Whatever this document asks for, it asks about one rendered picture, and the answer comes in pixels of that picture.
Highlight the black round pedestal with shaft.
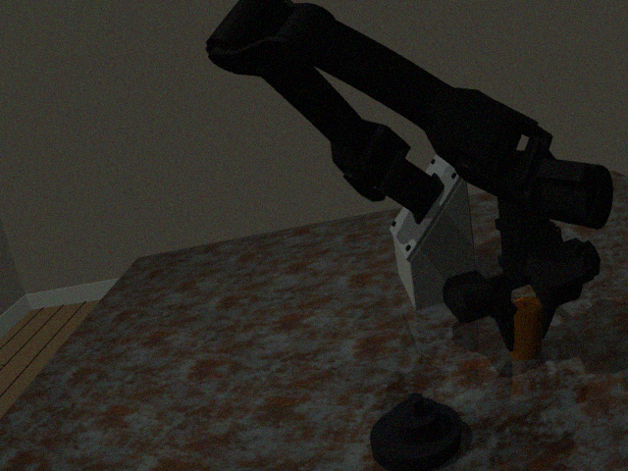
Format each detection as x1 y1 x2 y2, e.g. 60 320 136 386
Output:
370 392 462 471

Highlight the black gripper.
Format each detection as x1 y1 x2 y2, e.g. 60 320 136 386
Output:
443 215 555 352

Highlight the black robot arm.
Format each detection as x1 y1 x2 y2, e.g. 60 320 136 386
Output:
206 0 613 310

